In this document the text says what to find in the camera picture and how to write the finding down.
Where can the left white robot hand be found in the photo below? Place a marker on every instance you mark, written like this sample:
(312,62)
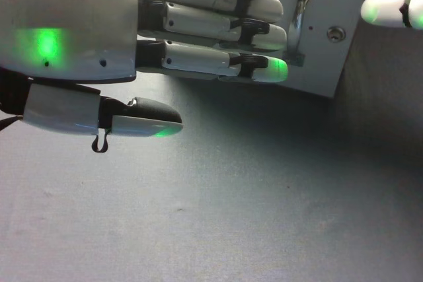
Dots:
(390,8)

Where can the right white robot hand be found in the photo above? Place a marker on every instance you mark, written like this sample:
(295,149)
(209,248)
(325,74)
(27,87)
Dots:
(72,14)

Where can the cabinet door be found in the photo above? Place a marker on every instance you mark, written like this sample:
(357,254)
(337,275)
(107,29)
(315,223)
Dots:
(317,70)

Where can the round keyhole lock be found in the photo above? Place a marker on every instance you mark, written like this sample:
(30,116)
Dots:
(336,33)

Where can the grey table cloth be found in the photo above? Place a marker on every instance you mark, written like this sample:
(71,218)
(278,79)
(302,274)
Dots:
(198,212)

